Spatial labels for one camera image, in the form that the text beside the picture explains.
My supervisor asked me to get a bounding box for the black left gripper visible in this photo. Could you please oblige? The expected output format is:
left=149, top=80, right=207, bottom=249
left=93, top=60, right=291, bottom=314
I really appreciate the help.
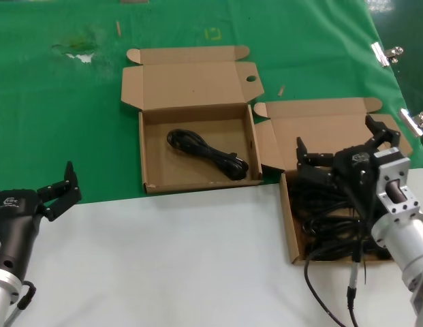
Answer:
left=0, top=161, right=83, bottom=280

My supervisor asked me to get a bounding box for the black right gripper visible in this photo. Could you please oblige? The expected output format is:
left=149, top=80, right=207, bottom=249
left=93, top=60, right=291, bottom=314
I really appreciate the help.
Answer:
left=295, top=114, right=401, bottom=222

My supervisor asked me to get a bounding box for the black power cable bundle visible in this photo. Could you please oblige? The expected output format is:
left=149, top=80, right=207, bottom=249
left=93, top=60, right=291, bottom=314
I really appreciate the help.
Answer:
left=166, top=128, right=250, bottom=181

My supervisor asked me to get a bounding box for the open brown cardboard box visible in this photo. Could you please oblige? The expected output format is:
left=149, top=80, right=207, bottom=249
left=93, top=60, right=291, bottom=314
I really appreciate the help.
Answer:
left=253, top=97, right=413, bottom=265
left=121, top=44, right=266, bottom=195

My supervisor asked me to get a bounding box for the silver binder clip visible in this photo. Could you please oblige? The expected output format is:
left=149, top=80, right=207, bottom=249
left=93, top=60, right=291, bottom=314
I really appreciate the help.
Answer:
left=398, top=108, right=423, bottom=138
left=371, top=41, right=405, bottom=67

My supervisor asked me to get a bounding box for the green table cloth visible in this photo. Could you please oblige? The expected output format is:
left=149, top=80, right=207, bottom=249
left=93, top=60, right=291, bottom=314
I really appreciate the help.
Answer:
left=0, top=0, right=423, bottom=208

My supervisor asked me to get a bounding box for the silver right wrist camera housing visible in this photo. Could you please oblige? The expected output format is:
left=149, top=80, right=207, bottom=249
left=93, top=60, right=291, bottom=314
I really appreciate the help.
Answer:
left=373, top=148, right=423, bottom=221

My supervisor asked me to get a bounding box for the black power cable pile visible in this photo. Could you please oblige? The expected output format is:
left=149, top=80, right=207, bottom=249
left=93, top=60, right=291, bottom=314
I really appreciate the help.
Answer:
left=286, top=170, right=394, bottom=262

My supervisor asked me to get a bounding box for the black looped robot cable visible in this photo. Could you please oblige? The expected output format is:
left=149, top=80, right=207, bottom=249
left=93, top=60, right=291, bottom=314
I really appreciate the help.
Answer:
left=18, top=279, right=37, bottom=310

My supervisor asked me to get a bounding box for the thin cable with silver plug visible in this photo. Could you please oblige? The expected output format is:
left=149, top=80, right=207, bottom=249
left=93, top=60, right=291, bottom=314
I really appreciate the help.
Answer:
left=345, top=238, right=369, bottom=327

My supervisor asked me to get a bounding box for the thin grey robot cable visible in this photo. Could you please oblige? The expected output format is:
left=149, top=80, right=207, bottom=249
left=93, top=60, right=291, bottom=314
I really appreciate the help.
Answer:
left=3, top=305, right=23, bottom=327

